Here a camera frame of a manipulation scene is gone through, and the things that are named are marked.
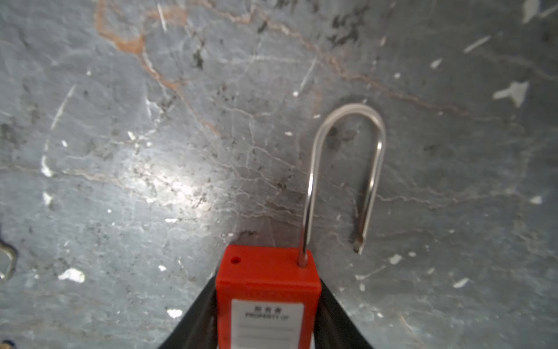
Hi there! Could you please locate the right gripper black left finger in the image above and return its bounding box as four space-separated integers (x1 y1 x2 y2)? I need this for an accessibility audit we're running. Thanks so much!
159 276 218 349

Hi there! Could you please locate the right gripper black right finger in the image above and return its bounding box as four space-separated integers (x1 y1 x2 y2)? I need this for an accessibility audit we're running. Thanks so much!
313 280 373 349

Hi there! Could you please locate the red padlock long shackle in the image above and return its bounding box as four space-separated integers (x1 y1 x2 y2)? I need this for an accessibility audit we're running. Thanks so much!
216 103 387 348

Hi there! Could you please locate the blue padlock with steel shackle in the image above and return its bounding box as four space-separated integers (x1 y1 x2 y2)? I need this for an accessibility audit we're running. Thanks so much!
1 239 18 284

